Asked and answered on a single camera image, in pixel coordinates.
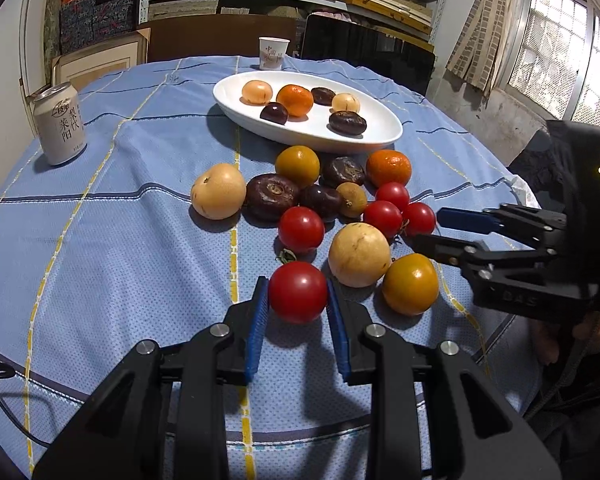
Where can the yellow orange round fruit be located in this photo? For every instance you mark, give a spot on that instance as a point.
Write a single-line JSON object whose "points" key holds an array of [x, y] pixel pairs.
{"points": [[410, 284], [297, 165]]}

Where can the small brown green fruit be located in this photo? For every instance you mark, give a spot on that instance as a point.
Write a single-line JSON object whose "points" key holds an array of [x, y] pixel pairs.
{"points": [[351, 200]]}

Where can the large orange mandarin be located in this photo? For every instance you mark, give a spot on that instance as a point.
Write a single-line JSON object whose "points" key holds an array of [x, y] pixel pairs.
{"points": [[294, 100]]}

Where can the blue checked tablecloth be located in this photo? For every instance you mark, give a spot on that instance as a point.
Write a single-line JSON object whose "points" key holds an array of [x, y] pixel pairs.
{"points": [[105, 260]]}

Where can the green marbled board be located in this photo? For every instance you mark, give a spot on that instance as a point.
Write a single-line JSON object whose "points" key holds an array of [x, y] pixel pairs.
{"points": [[52, 10]]}

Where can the white paper cup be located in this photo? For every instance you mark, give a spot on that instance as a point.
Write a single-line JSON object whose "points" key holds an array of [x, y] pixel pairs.
{"points": [[272, 54]]}

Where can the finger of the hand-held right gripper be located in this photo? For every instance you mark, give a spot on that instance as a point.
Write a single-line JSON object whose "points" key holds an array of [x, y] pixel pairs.
{"points": [[445, 247], [462, 220]]}

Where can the white oval plate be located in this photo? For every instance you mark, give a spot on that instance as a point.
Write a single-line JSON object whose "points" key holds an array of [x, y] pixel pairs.
{"points": [[230, 96]]}

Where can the beige framed panel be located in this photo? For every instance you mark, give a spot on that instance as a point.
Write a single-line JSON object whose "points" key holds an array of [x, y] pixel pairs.
{"points": [[100, 60]]}

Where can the brick pattern curtain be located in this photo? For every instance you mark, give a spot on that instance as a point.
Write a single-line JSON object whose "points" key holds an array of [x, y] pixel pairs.
{"points": [[480, 25]]}

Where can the black jacket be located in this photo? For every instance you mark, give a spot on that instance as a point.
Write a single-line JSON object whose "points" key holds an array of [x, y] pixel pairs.
{"points": [[535, 160]]}

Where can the stack of yellow flat boxes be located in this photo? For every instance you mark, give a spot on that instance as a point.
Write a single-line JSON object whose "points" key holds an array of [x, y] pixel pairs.
{"points": [[385, 7]]}

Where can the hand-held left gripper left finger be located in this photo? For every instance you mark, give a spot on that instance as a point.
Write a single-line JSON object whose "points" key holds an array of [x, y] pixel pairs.
{"points": [[257, 330]]}

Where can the person's right hand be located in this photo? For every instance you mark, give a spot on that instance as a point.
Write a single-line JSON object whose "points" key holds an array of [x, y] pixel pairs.
{"points": [[545, 342]]}

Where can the brown board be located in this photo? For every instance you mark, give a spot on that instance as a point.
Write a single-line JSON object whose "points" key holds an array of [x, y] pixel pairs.
{"points": [[220, 37]]}

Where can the dark purple round fruit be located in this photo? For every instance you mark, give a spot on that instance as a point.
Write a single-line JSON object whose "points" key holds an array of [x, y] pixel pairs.
{"points": [[321, 201], [274, 112]]}

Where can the blue patterned fabric box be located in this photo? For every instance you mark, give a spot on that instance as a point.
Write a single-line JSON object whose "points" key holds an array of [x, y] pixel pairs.
{"points": [[114, 15], [76, 30]]}

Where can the pale yellow round fruit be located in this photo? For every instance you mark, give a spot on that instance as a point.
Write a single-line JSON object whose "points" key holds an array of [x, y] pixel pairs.
{"points": [[359, 255], [345, 103], [256, 92], [218, 191]]}

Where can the pink cloth bundle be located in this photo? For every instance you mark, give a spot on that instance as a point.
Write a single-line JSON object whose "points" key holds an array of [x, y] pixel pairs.
{"points": [[330, 14]]}

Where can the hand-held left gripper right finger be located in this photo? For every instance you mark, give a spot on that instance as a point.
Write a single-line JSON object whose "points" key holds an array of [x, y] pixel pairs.
{"points": [[339, 330]]}

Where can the window with mesh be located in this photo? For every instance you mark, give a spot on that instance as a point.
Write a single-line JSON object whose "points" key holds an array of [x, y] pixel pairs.
{"points": [[555, 45]]}

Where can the red cherry tomato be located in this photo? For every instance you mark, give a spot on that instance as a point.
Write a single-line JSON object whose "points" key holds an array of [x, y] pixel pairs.
{"points": [[298, 292], [382, 218], [418, 219], [301, 230], [392, 195]]}

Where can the white drink can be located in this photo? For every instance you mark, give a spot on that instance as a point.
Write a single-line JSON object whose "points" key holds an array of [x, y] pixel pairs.
{"points": [[62, 125]]}

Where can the white leaning board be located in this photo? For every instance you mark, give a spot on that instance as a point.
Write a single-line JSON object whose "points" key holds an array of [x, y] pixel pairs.
{"points": [[32, 35]]}

